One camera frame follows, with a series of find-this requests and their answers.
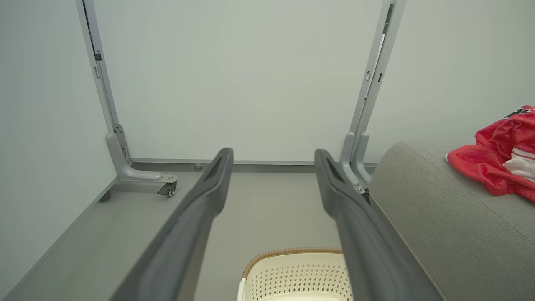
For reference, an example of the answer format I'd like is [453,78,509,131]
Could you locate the red and white garment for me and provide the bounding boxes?
[445,105,535,204]

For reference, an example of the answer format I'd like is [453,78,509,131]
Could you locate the grey fabric sofa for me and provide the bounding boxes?
[369,140,535,301]

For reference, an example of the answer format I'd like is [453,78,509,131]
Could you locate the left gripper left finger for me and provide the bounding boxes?
[110,147,234,301]

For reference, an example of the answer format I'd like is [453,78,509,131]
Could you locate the beige perforated laundry basket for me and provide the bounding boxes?
[237,247,354,301]

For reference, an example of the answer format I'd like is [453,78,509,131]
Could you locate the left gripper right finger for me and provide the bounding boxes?
[314,149,443,301]

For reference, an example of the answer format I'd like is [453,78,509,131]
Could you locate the grey partition frame leg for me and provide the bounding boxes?
[339,0,407,195]
[75,0,178,184]

